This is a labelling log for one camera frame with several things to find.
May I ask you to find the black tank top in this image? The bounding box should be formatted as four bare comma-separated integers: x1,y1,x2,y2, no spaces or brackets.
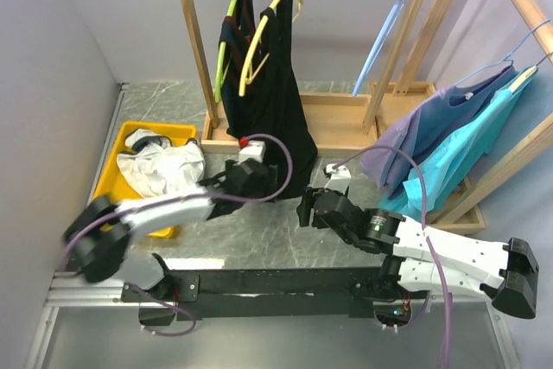
246,0,317,200

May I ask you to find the yellow clothes hanger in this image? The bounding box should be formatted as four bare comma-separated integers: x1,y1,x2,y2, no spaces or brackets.
238,0,282,98

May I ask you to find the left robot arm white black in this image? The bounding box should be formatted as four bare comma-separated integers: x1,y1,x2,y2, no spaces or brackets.
62,158,277,302

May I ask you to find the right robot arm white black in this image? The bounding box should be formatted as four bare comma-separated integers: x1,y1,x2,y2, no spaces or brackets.
296,188,539,320

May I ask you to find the navy maroon tank top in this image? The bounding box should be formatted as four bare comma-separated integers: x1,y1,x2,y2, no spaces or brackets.
219,0,256,139

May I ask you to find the green clothes hanger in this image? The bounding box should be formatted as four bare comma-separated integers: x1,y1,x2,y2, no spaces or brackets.
214,0,256,103

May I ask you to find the light blue plastic hanger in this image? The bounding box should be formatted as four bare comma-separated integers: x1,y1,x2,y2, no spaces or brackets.
352,0,408,97

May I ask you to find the cream wooden hanger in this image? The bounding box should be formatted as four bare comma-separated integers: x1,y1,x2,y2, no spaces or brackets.
508,52,553,93

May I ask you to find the wooden clothes rack centre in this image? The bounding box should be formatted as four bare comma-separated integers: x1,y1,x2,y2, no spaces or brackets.
181,0,423,157

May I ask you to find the wooden clothes rack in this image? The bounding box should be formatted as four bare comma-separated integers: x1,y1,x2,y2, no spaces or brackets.
181,0,423,157
375,0,552,235

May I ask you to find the white garment in tray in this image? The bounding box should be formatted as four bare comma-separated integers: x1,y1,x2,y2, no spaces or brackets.
116,129,206,198

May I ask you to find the turquoise t-shirt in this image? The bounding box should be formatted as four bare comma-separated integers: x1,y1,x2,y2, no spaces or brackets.
379,72,537,220

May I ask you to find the black base beam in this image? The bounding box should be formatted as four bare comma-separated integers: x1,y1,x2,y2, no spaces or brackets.
120,268,427,328

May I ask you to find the yellow plastic tray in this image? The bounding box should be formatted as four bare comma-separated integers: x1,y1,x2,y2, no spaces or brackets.
92,121,199,239

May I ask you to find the wooden clothes rack right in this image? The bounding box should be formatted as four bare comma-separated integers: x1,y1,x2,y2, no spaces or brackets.
375,0,552,235

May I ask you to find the purple t-shirt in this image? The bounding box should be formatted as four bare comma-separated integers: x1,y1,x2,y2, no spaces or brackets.
359,66,518,194

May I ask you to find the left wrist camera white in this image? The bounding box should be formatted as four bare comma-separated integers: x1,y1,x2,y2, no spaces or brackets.
238,137,265,163

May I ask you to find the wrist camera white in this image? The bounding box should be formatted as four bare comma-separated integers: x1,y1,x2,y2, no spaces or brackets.
238,137,265,163
323,163,352,195

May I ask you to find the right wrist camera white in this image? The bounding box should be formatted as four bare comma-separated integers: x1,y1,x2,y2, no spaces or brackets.
323,163,352,195

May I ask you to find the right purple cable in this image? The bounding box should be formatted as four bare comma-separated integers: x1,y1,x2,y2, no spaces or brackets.
334,147,454,369

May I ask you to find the blue wire hanger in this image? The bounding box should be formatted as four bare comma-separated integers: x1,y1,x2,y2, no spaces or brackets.
454,18,551,86

